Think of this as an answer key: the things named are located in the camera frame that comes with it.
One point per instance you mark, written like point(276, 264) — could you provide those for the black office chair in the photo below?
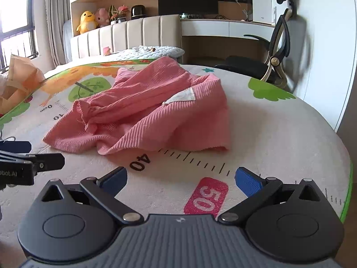
point(245, 64)

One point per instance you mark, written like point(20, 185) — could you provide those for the crumpled white cloth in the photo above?
point(140, 48)

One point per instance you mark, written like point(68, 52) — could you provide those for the window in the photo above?
point(15, 8)

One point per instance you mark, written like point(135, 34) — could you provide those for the printed play mat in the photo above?
point(279, 134)

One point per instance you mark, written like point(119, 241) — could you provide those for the white desk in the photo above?
point(329, 47)
point(212, 26)

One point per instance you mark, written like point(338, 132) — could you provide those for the pink ribbed garment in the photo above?
point(156, 117)

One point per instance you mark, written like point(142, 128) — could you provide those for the yellow duck plush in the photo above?
point(87, 21)

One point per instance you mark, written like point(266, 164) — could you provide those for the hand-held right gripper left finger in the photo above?
point(115, 180)

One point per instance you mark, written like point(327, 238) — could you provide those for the black round speaker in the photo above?
point(138, 12)

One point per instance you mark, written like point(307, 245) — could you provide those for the small pink toy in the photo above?
point(106, 50)

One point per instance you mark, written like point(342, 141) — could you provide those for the beige padded headboard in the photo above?
point(134, 33)

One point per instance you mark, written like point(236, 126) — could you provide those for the black monitor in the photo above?
point(188, 0)

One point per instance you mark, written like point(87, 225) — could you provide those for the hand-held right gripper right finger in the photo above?
point(248, 182)

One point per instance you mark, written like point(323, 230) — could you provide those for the pink plush toy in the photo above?
point(102, 18)

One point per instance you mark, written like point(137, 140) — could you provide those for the potted flower plant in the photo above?
point(120, 12)

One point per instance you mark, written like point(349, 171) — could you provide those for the beige curtain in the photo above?
point(51, 22)

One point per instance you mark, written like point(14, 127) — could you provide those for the orange paper bag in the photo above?
point(21, 75)

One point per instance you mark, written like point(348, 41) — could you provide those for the white box appliance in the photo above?
point(261, 5)

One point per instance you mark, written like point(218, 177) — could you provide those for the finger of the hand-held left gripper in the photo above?
point(15, 146)
point(50, 162)

